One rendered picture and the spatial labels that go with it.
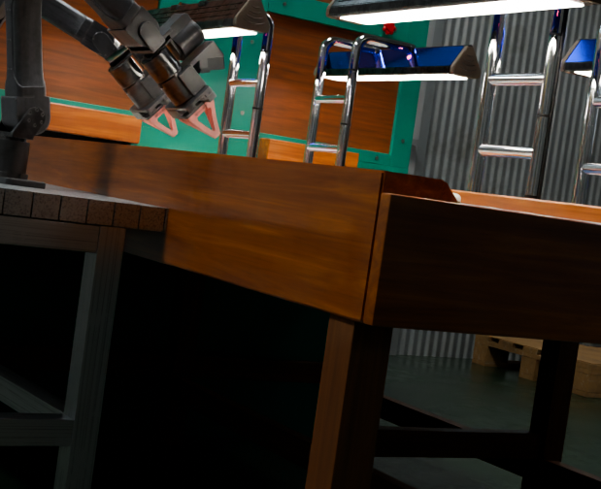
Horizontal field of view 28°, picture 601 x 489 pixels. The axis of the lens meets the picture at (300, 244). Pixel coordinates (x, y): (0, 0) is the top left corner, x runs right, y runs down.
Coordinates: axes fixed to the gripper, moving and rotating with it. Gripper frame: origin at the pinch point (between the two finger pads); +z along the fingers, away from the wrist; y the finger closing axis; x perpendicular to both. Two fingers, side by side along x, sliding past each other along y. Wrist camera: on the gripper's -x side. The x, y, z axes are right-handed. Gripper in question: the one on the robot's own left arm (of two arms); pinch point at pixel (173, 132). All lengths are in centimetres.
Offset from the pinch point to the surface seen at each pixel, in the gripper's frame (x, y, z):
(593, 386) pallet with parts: -128, 146, 267
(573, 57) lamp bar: -56, -61, 26
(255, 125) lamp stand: -16.1, -1.1, 11.9
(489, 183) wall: -193, 240, 213
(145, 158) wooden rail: 24, -54, -18
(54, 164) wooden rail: 26.9, -9.3, -15.1
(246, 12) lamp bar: -20.8, -22.8, -15.3
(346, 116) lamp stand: -35.9, -1.0, 26.2
